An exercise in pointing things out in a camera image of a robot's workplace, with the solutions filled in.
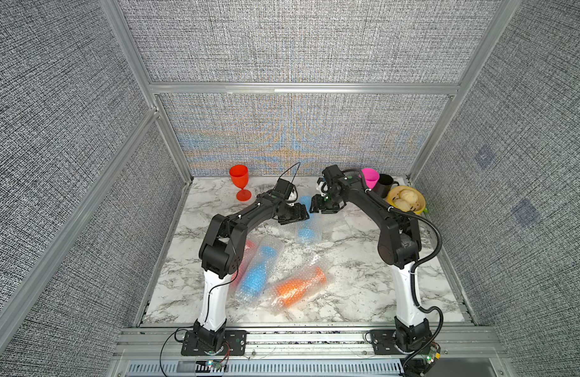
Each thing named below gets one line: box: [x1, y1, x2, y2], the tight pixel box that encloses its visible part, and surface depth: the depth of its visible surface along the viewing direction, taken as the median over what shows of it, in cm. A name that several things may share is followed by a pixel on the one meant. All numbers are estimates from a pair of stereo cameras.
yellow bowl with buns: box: [386, 185, 426, 215], surface depth 108 cm
